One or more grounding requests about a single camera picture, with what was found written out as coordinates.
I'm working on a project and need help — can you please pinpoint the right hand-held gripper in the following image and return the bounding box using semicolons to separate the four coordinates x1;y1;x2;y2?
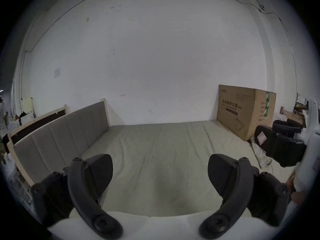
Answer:
254;99;320;192

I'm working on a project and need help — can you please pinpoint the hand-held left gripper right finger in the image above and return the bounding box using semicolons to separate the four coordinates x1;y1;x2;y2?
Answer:
199;154;291;240

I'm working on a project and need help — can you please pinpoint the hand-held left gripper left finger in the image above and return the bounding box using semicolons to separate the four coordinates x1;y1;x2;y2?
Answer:
31;154;123;240

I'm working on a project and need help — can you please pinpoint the person's right hand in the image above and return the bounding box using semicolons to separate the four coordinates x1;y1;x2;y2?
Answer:
291;192;307;206

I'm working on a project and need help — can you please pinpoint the crumpled printed paper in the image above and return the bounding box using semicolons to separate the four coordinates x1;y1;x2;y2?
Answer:
251;137;273;170

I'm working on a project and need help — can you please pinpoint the grey padded headboard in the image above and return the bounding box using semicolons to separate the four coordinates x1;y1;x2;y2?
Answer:
7;98;111;187

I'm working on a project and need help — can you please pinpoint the brown cardboard carton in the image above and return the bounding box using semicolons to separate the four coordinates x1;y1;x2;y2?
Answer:
216;84;277;142

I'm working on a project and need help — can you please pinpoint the bed with beige sheet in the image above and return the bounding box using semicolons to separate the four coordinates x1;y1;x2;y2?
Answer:
79;120;290;217

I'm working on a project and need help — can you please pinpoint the wooden bed frame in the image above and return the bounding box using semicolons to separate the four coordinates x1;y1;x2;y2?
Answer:
7;98;68;145

